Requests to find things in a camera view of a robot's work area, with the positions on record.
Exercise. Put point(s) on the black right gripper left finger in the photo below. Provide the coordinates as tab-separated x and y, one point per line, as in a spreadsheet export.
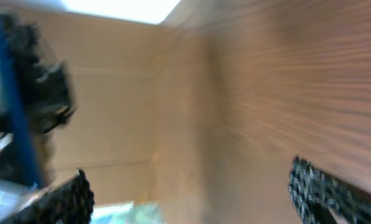
70	203

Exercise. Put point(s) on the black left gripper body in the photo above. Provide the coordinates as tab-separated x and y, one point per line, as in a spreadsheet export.
44	81

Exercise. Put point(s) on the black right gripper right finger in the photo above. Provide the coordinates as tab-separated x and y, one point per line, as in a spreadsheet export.
318	195

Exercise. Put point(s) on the blue Galaxy smartphone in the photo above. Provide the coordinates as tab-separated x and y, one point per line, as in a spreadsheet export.
18	122

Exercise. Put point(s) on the brown cardboard panel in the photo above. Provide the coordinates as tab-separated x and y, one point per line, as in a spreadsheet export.
111	135

